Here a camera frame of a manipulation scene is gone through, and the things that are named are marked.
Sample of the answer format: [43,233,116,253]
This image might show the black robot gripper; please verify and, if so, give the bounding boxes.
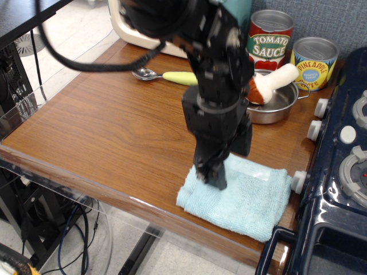
[182,86,252,190]

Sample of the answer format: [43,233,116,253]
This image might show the light blue cloth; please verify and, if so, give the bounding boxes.
[176,154,292,242]

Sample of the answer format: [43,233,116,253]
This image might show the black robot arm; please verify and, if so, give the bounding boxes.
[121,1,254,190]

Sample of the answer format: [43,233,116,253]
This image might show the white stove knob front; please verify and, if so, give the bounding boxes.
[291,171,307,194]

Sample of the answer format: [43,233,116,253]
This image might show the white stove knob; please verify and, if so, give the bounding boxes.
[291,171,307,194]
[307,120,322,142]
[314,99,329,119]

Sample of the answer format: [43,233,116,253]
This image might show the small steel pot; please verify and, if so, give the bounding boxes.
[247,82,311,124]

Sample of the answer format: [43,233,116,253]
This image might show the plush mushroom toy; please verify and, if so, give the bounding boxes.
[247,64,299,105]

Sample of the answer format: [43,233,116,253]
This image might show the white stove knob middle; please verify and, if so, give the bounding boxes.
[307,120,322,142]

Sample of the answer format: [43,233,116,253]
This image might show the black table leg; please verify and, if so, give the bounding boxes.
[118,233,157,275]

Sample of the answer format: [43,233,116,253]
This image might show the white stove knob rear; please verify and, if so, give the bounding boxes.
[314,99,329,119]

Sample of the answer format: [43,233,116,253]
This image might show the dark blue toy stove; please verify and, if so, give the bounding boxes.
[256,47,366,274]

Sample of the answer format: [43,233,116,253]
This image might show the tomato sauce can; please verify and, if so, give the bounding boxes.
[247,9,295,71]

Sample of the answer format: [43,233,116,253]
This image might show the pineapple slices can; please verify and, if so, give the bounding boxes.
[290,37,339,91]

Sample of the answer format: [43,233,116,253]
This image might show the toy microwave teal and cream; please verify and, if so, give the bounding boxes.
[108,1,252,62]

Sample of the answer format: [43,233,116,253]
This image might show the black computer tower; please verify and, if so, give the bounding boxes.
[1,43,33,115]

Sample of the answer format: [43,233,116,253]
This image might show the black desk at left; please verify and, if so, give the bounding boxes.
[1,0,71,49]

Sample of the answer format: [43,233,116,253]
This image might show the spoon with green handle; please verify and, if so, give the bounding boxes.
[131,67,198,86]

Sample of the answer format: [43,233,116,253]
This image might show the blue cable under table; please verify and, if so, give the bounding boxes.
[57,203,89,275]

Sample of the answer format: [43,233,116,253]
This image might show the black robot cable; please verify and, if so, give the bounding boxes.
[34,0,167,73]

